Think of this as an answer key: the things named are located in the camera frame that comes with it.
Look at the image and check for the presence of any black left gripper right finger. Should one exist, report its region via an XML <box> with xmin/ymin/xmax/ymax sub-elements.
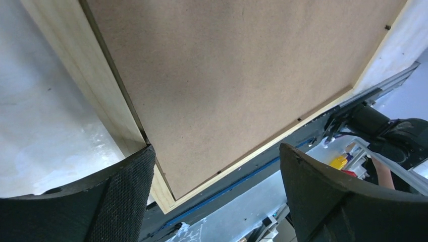
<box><xmin>279</xmin><ymin>143</ymin><xmax>427</xmax><ymax>241</ymax></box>

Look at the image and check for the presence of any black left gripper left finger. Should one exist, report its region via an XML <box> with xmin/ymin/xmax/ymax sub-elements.
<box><xmin>1</xmin><ymin>146</ymin><xmax>155</xmax><ymax>241</ymax></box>

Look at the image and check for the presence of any light wooden picture frame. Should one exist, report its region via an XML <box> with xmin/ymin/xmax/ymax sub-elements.
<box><xmin>22</xmin><ymin>1</ymin><xmax>415</xmax><ymax>213</ymax></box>

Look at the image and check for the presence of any brown cardboard backing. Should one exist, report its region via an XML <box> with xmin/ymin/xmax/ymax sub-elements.
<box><xmin>87</xmin><ymin>1</ymin><xmax>405</xmax><ymax>198</ymax></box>

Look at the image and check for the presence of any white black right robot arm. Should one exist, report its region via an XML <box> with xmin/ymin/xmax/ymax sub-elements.
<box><xmin>323</xmin><ymin>102</ymin><xmax>427</xmax><ymax>170</ymax></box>

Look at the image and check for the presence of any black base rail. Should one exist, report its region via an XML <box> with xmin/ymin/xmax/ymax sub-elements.
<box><xmin>139</xmin><ymin>60</ymin><xmax>427</xmax><ymax>241</ymax></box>

